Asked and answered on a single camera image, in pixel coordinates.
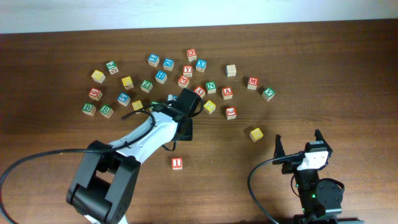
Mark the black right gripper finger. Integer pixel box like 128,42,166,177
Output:
272,134,285,164
314,129,325,142

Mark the red I block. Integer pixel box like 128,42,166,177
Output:
172,157,183,170

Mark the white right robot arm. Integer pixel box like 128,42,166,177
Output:
273,129,345,224

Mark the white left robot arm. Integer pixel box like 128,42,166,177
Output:
66,88,203,223

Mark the yellow K block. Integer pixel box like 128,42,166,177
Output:
249,128,264,142

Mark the yellow E block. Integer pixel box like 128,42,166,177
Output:
203,100,216,114

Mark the blue T block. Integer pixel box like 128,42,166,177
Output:
167,95,177,101

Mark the red Y block lower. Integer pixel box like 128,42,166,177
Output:
194,86,206,98

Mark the red y block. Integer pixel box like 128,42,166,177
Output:
194,86,206,98
183,65,193,77

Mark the red E block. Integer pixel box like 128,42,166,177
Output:
177,75,190,88

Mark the red 3 block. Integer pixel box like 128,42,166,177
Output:
226,107,237,119

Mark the green N block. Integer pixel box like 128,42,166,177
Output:
206,82,217,94

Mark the yellow S block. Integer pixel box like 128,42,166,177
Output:
132,100,144,111

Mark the green V block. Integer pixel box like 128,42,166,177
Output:
262,88,275,101

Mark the red A block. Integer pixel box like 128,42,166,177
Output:
222,87,233,100

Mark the green Z block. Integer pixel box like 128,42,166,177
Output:
140,80,153,93

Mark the blue H block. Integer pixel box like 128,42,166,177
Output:
155,70,167,84

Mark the red Y block upper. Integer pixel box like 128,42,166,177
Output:
183,65,193,77

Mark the blue 5 block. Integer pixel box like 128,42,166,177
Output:
117,93,131,106

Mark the blue X block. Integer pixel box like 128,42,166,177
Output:
196,59,207,72

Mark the blue D block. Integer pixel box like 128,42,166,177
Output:
163,58,175,71

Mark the yellow X block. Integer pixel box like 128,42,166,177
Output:
121,76,134,90

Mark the red M block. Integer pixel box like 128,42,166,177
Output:
247,77,259,90

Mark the plain wooden block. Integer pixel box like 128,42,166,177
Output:
226,65,237,77

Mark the red C block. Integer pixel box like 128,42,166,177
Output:
187,49,197,62

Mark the blue L block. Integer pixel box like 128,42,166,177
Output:
147,54,160,67

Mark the green B block right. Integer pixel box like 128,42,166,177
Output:
99,105,114,118

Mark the green b block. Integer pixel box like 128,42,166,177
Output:
99,105,114,118
81,103,96,116

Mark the red 6 block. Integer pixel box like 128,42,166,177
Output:
88,88,103,101

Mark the green J block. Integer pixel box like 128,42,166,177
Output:
105,61,119,75

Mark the green B block left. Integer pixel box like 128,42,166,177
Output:
81,103,96,116

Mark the yellow block far left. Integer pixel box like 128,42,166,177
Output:
91,70,106,83

